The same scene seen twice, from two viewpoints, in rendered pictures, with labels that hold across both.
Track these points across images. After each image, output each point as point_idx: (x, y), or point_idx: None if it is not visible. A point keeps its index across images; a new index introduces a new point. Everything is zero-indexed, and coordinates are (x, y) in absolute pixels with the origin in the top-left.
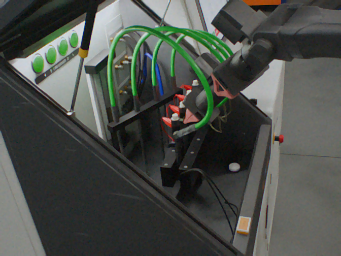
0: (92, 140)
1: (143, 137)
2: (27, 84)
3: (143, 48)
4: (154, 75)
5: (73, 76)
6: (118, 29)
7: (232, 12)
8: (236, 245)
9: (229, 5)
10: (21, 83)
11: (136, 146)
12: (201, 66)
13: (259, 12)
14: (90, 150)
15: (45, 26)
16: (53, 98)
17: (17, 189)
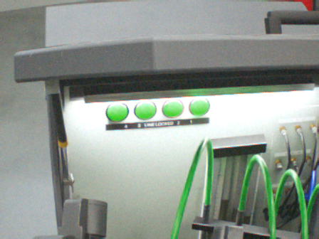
0: (60, 215)
1: None
2: (55, 129)
3: (315, 163)
4: (274, 204)
5: (181, 144)
6: (305, 121)
7: (65, 210)
8: None
9: (70, 203)
10: (52, 124)
11: None
12: (216, 237)
13: (80, 229)
14: (56, 220)
15: (152, 80)
16: (129, 152)
17: None
